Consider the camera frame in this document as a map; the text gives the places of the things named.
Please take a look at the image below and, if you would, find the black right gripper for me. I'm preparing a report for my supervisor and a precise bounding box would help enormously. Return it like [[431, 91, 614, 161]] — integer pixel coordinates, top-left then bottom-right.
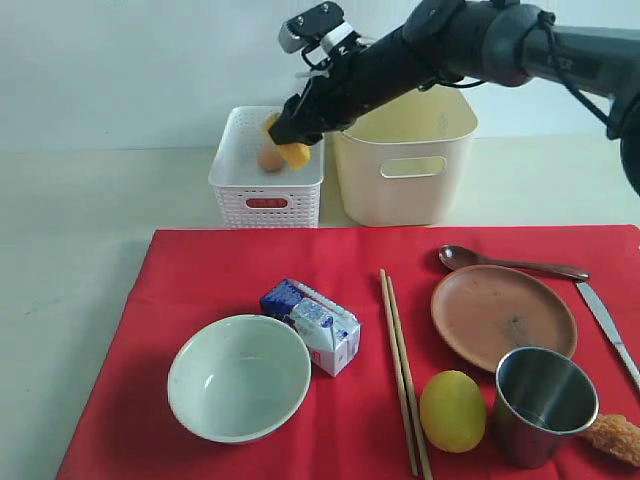
[[267, 28, 435, 146]]

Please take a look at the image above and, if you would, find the yellow cheese wedge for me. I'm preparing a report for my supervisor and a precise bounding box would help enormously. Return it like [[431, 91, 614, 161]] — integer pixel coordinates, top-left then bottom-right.
[[262, 113, 311, 169]]

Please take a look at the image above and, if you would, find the brown egg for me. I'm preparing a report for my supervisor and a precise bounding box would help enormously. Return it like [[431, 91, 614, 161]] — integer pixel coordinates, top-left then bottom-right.
[[257, 144, 286, 173]]

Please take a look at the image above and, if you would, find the red sausage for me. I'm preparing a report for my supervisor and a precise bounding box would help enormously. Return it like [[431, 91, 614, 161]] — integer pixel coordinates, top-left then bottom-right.
[[245, 197, 288, 209]]

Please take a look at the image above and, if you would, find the blue white milk carton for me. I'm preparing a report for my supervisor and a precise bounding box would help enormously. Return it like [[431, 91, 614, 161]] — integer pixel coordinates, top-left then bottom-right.
[[259, 279, 361, 377]]

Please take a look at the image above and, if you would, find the yellow lemon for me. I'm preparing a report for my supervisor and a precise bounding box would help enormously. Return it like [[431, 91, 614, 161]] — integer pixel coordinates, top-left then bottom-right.
[[419, 370, 487, 453]]

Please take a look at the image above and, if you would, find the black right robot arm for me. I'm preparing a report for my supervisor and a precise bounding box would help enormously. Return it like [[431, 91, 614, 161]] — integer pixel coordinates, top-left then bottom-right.
[[268, 1, 639, 186]]

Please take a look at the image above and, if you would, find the white perforated basket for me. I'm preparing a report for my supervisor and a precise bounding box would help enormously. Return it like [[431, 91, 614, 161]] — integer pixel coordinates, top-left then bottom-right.
[[208, 106, 325, 229]]

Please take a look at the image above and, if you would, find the cream plastic bin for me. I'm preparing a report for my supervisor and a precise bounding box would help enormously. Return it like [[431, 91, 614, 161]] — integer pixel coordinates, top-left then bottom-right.
[[331, 85, 478, 227]]

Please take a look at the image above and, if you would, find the dark wooden spoon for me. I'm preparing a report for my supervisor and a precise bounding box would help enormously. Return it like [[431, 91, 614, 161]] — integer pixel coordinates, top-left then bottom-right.
[[438, 244, 591, 281]]

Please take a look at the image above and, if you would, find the pale green bowl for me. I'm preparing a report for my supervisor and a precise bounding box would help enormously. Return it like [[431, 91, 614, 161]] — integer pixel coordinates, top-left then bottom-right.
[[167, 314, 312, 444]]

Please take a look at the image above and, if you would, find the brown round plate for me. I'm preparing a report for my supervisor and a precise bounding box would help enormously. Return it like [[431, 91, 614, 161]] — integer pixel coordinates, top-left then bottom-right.
[[430, 266, 578, 373]]

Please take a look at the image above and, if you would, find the left wooden chopstick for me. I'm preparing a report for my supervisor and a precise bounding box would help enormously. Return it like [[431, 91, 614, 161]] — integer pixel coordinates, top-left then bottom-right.
[[379, 269, 418, 477]]

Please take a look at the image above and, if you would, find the wooden chopstick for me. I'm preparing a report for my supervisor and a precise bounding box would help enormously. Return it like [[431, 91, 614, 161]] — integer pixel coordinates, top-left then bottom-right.
[[379, 269, 418, 477], [382, 273, 433, 479]]

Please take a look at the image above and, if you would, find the red tablecloth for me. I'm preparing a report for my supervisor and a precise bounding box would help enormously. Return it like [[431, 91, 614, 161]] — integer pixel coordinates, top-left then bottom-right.
[[58, 226, 639, 479]]

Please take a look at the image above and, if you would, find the silver table knife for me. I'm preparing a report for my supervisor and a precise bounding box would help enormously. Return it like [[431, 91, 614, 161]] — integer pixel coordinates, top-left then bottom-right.
[[576, 281, 640, 389]]

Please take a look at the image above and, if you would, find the stainless steel cup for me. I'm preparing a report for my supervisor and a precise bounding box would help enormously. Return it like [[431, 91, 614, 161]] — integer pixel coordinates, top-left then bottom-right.
[[493, 346, 599, 468]]

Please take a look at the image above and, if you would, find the right wooden chopstick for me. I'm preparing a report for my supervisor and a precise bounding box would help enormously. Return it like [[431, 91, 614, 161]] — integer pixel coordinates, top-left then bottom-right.
[[382, 273, 433, 479]]

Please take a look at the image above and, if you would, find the fried chicken piece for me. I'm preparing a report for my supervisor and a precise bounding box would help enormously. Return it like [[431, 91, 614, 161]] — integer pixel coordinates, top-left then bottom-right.
[[579, 414, 640, 467]]

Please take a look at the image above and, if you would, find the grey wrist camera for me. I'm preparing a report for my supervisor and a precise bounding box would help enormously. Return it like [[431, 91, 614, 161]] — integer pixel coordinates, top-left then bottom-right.
[[278, 1, 344, 54]]

